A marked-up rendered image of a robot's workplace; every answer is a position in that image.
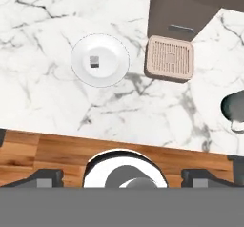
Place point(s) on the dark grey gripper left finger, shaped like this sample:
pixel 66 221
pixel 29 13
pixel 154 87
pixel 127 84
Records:
pixel 44 178

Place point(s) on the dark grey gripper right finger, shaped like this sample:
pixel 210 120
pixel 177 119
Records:
pixel 198 178

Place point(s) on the grey sugar cube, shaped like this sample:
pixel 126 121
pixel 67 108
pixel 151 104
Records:
pixel 94 61

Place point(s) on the white saucer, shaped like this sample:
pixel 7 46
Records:
pixel 100 60

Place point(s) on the dark grey mug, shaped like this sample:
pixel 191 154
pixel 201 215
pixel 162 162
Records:
pixel 234 108

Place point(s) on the beige ribbed square tray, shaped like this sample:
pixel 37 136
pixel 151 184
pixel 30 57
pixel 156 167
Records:
pixel 170 59

